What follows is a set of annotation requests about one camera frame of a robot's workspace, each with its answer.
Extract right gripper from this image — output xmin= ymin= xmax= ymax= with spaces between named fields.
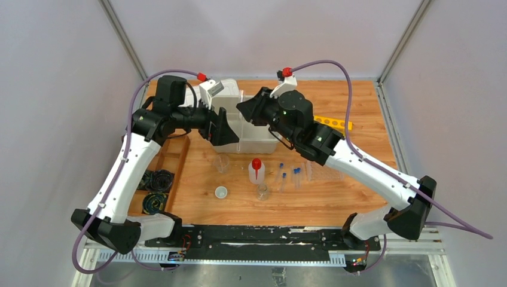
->
xmin=237 ymin=87 xmax=297 ymax=145

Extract blue cap tube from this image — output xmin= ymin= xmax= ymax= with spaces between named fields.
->
xmin=274 ymin=163 xmax=284 ymax=182
xmin=291 ymin=168 xmax=298 ymax=189
xmin=296 ymin=167 xmax=302 ymax=188
xmin=279 ymin=172 xmax=287 ymax=193

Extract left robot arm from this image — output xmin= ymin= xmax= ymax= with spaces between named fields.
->
xmin=71 ymin=75 xmax=239 ymax=254

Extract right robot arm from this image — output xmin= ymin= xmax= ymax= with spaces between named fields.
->
xmin=236 ymin=87 xmax=436 ymax=250

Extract clear glass beaker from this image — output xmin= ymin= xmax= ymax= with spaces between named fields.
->
xmin=213 ymin=154 xmax=230 ymax=174

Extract beige plastic bin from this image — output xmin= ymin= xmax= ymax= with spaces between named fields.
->
xmin=212 ymin=95 xmax=279 ymax=154

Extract wash bottle red cap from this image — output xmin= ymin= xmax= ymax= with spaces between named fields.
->
xmin=248 ymin=158 xmax=265 ymax=185

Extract white bin lid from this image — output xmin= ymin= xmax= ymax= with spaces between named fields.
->
xmin=180 ymin=78 xmax=242 ymax=109

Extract wooden organizer tray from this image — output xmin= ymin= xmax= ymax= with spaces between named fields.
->
xmin=128 ymin=135 xmax=190 ymax=216

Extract small white cup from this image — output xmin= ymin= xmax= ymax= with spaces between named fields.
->
xmin=215 ymin=186 xmax=228 ymax=199

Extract small glass jar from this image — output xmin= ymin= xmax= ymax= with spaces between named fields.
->
xmin=256 ymin=184 xmax=269 ymax=201

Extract yellow test tube rack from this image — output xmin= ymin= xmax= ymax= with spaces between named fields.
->
xmin=314 ymin=115 xmax=353 ymax=135

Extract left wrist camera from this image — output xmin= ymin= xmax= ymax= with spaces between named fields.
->
xmin=198 ymin=80 xmax=224 ymax=110

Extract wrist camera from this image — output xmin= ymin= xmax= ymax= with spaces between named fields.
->
xmin=198 ymin=80 xmax=224 ymax=110
xmin=270 ymin=75 xmax=297 ymax=99

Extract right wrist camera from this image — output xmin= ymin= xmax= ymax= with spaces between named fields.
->
xmin=270 ymin=75 xmax=297 ymax=99

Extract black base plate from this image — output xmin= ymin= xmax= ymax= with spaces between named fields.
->
xmin=144 ymin=225 xmax=381 ymax=262

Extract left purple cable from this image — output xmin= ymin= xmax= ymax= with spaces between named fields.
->
xmin=71 ymin=69 xmax=207 ymax=275

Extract purple cable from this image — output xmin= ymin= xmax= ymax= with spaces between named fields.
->
xmin=282 ymin=60 xmax=494 ymax=274
xmin=71 ymin=69 xmax=207 ymax=275

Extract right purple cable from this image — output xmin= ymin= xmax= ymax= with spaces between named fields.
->
xmin=282 ymin=60 xmax=494 ymax=274

